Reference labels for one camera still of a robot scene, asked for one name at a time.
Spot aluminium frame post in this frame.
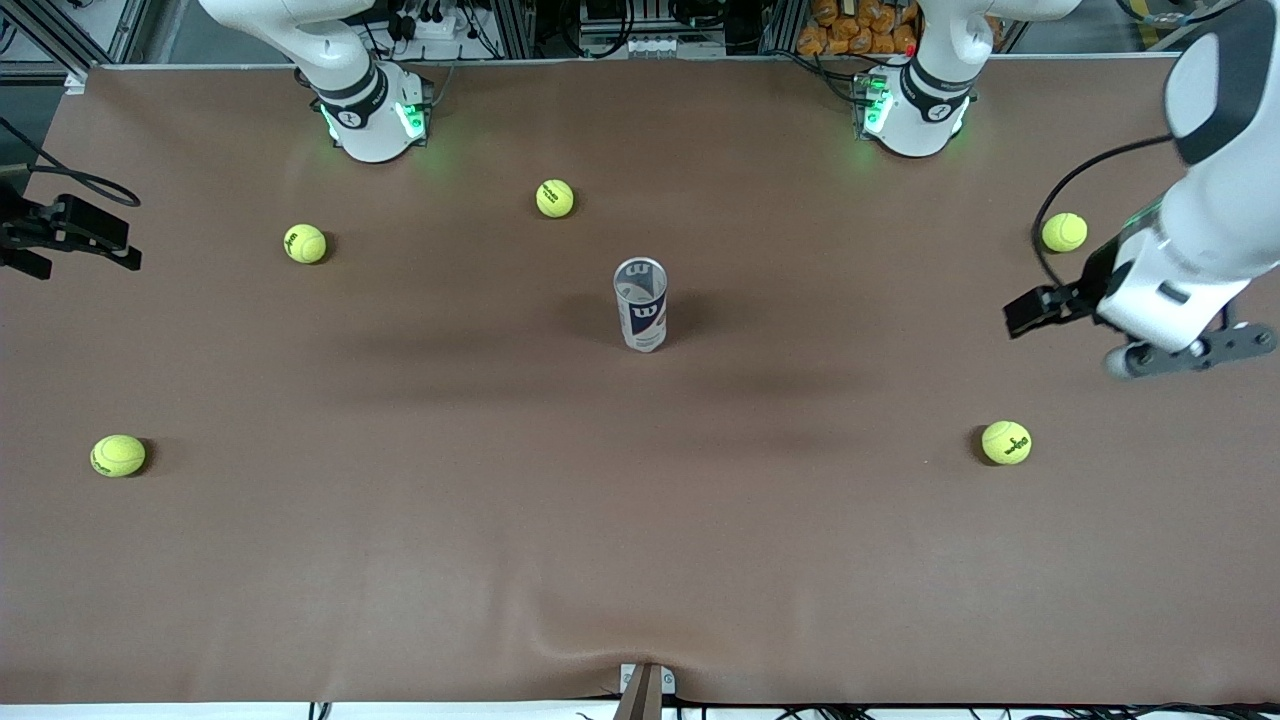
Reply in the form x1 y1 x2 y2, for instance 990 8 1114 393
757 0 806 56
493 0 538 59

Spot brown table mat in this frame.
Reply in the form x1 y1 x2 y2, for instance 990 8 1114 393
0 55 1280 707

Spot white terminal block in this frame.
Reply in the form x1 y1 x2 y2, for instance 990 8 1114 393
622 35 728 58

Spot white power strip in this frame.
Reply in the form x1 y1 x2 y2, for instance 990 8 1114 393
398 0 473 43

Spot white blue tennis ball can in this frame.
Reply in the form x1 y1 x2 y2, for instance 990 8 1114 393
613 257 669 353

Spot grey table edge bracket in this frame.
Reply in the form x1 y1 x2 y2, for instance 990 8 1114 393
612 663 677 720

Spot yellow Wilson 3 tennis ball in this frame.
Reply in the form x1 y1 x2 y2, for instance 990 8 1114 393
981 421 1033 466

